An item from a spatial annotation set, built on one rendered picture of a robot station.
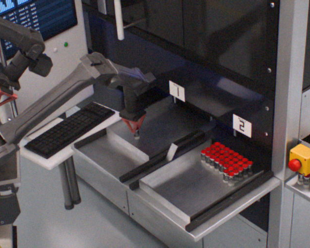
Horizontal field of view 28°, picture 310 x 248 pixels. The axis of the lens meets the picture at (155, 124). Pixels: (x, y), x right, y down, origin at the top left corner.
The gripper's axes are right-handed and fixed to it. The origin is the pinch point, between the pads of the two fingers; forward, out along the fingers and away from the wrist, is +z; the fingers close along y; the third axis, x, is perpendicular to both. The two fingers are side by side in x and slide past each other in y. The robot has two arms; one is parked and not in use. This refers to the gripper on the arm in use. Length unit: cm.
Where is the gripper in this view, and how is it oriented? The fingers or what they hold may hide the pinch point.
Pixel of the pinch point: (135, 129)
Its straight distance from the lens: 235.2
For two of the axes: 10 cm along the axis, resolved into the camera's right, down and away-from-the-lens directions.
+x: -8.2, -2.8, 5.0
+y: 5.7, -5.1, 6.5
